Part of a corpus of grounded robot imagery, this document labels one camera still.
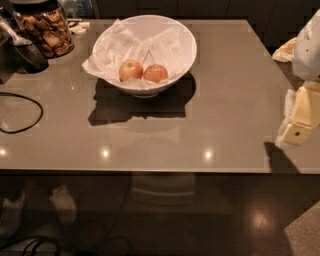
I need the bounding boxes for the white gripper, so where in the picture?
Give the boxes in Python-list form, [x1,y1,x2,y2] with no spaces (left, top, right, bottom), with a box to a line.
[280,9,320,145]

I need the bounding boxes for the white ceramic bowl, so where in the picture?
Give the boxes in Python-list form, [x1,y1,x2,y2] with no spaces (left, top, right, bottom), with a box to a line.
[91,14,198,99]

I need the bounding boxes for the left red yellow apple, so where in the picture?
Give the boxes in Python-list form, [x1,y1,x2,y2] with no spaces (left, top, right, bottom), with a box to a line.
[119,60,143,82]

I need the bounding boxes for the yellow white cloth object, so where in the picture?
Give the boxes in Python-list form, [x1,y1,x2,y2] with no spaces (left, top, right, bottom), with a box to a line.
[272,37,296,63]

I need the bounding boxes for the white crumpled paper liner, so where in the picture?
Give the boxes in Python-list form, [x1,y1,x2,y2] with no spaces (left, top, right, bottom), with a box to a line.
[81,19,192,90]

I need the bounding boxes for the small white items on table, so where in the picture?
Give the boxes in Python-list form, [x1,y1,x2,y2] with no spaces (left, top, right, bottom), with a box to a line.
[68,19,90,35]

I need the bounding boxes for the glass jar of dried chips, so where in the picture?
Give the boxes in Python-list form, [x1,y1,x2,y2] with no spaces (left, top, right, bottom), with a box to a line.
[10,0,74,58]

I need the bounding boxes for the black round appliance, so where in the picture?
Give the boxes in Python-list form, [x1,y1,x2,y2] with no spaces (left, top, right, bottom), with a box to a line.
[14,44,49,73]

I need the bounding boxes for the white spoon handle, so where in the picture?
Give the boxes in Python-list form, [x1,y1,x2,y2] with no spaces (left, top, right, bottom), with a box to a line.
[0,17,32,46]

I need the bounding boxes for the black cable on table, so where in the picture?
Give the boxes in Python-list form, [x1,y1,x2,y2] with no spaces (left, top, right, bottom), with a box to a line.
[0,91,45,135]

